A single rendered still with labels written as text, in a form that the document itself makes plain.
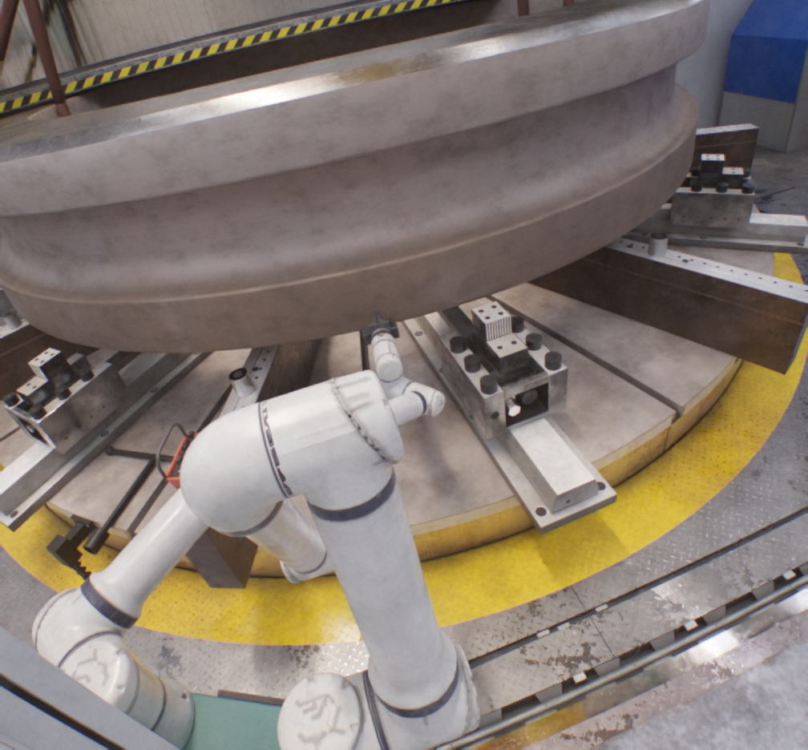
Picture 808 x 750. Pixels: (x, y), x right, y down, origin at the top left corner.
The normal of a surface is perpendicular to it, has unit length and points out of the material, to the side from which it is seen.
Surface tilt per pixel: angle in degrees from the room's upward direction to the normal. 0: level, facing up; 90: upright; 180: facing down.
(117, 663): 12
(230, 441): 25
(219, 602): 0
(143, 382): 72
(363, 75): 45
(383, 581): 80
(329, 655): 0
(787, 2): 51
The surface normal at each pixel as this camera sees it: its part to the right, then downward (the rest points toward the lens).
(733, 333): -0.75, 0.48
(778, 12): -0.84, -0.28
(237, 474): 0.00, 0.04
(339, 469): 0.22, 0.37
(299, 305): 0.03, 0.57
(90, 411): 0.87, 0.14
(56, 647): -0.36, -0.58
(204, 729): -0.18, -0.80
